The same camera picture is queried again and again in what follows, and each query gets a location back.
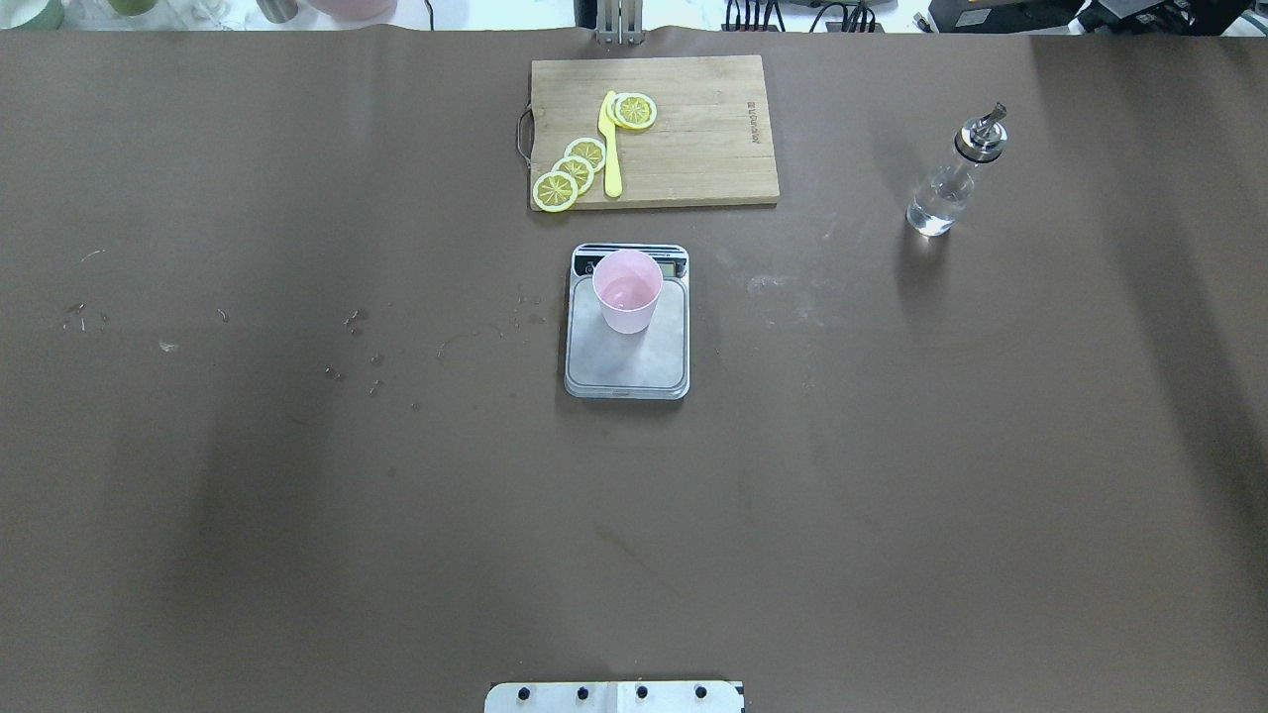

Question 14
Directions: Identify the lemon slice four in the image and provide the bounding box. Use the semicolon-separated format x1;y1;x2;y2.
530;170;579;213

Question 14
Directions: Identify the aluminium frame post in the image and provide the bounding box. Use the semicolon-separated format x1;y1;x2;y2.
593;0;645;46

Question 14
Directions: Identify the pink bowl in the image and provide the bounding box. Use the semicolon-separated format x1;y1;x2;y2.
309;0;398;22

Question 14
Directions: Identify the silver kitchen scale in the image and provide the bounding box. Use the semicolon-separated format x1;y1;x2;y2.
563;244;691;400

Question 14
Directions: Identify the glass sauce bottle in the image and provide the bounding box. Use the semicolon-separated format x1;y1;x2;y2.
905;101;1008;239

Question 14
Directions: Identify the black water bottle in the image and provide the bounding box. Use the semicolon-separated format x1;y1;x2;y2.
257;0;299;25

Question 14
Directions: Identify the lemon slice two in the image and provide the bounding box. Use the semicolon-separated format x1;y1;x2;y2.
566;137;607;171

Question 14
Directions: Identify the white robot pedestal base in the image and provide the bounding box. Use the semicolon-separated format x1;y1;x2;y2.
483;677;747;712

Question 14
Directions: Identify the lemon slice one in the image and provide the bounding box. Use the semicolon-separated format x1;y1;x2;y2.
607;93;661;131

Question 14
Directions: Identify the pink plastic cup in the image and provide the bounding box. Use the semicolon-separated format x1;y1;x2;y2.
591;249;663;335

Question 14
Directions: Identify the yellow plastic knife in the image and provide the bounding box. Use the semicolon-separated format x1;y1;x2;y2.
596;90;624;199

